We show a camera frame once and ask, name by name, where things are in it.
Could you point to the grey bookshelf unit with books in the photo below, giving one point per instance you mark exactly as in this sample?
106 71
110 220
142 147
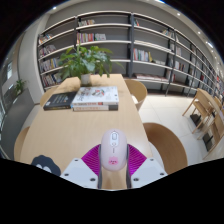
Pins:
150 36

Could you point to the black hardcover book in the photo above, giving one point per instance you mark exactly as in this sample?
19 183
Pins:
60 100

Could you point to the green potted plant, white pot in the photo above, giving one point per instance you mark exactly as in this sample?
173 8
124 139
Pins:
86 61

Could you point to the row of ceiling lights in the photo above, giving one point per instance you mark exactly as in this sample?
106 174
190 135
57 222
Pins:
209 44

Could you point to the red-spined book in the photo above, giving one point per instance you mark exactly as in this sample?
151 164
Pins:
96 108

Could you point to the white illustrated cover book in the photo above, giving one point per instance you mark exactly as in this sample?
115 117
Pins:
96 95

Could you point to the small green floor plant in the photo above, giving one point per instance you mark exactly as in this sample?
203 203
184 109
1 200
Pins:
19 86

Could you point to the group of slatted wooden chairs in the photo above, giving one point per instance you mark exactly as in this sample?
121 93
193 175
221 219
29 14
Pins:
206 110

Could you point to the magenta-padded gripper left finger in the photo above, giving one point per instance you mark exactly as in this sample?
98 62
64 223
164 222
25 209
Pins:
78 171

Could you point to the black cartoon-eyed mouse pad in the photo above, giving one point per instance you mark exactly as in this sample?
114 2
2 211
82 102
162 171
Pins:
43 161

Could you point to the pale pink computer mouse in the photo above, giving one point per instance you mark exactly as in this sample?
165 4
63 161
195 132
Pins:
114 150

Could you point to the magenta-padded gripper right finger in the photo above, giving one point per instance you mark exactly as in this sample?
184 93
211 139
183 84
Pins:
148 171

